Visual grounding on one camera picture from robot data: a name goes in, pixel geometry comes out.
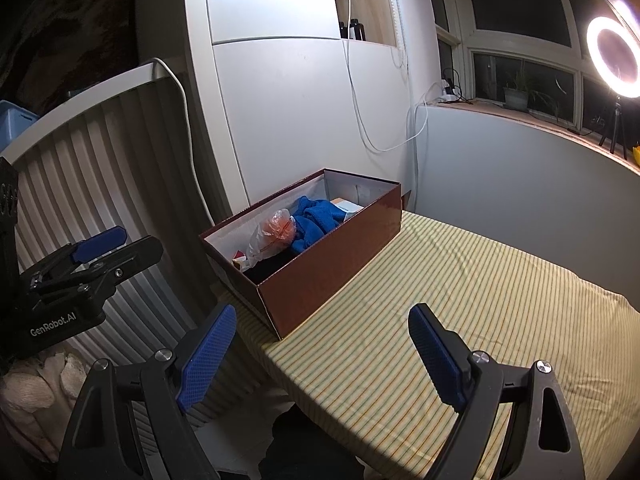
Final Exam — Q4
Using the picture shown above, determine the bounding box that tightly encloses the yellow object on sill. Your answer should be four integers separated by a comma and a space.
632, 145, 640, 166

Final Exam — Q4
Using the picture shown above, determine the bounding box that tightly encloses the red cardboard box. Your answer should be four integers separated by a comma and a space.
201, 169, 402, 340

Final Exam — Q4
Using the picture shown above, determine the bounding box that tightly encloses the ring light tripod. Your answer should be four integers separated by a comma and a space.
598, 96, 627, 159

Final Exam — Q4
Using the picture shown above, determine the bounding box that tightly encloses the white charging cable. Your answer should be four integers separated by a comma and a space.
338, 0, 452, 155

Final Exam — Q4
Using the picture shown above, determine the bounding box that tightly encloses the blue towel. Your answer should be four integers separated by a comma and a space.
291, 196, 346, 254

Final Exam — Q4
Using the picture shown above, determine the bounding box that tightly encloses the striped bed sheet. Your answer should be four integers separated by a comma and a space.
238, 212, 639, 479

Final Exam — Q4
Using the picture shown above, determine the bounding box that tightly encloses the white radiator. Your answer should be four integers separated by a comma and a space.
0, 58, 281, 430

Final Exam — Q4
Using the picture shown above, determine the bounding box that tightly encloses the blue plastic bin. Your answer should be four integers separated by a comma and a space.
0, 100, 39, 151

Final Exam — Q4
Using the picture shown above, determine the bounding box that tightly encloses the black sock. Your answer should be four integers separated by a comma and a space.
243, 247, 298, 285

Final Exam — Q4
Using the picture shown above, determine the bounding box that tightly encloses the white wardrobe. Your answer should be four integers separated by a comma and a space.
134, 0, 426, 231

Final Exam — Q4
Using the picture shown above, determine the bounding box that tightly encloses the left white gloved hand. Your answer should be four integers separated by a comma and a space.
1, 344, 89, 463

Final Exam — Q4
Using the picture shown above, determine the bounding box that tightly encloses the potted plant on sill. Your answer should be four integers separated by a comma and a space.
503, 60, 551, 112

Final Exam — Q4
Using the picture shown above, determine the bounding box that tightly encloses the pink plastic bag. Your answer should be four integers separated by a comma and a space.
242, 209, 296, 270

